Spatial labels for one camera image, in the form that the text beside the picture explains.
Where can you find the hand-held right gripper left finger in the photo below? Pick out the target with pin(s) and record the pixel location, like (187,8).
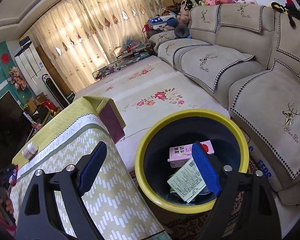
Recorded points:
(92,170)

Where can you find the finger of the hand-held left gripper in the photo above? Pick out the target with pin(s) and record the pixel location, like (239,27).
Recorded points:
(5,176)

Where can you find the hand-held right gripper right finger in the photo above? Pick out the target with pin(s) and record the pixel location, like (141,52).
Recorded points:
(206,170)

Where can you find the blue red packet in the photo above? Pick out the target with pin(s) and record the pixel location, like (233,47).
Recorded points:
(13,178)

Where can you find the pale green floral box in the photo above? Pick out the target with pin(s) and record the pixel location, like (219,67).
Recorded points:
(187,180)

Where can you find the pink milk carton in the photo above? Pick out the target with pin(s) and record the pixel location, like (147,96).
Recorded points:
(180,155)

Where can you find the white cap plastic bottle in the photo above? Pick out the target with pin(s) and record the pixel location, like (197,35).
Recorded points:
(30,151)

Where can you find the yellow rim dark trash bin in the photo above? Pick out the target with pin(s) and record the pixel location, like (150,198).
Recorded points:
(165,135)

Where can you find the person's left hand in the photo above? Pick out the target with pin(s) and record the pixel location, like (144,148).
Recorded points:
(8,207)

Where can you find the patterned green tablecloth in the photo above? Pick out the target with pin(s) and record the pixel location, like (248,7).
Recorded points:
(72,130)

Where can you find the large curved television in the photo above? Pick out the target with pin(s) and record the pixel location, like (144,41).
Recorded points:
(5,130)

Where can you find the white blue printed sheet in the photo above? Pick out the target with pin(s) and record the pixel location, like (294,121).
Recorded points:
(262,165)

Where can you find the open cardboard boxes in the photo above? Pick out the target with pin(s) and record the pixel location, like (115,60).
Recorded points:
(36,102)

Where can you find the hanging flower decoration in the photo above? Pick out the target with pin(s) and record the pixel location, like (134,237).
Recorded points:
(17,78)

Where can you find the floral white floor mat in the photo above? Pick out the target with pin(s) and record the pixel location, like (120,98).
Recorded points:
(145,85)

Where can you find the beige sofa with deer covers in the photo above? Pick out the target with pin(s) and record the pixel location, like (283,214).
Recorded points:
(240,62)

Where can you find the pile of books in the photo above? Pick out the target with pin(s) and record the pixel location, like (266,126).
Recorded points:
(132,53)

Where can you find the beige embroidered curtain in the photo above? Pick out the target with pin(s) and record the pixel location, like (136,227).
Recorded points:
(120,17)
(62,45)

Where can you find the dark box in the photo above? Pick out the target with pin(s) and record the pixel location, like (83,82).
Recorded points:
(25,41)

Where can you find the red bag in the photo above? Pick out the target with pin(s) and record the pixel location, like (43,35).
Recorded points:
(146,28)

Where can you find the blue star print bag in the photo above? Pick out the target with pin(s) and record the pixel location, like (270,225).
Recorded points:
(161,23)

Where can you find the pink plush doll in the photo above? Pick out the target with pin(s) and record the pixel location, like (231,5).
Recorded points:
(183,13)

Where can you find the black yellow plush toy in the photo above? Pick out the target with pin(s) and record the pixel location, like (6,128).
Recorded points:
(287,11)

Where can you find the red round wall decoration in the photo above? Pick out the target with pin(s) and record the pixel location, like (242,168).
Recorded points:
(5,58)

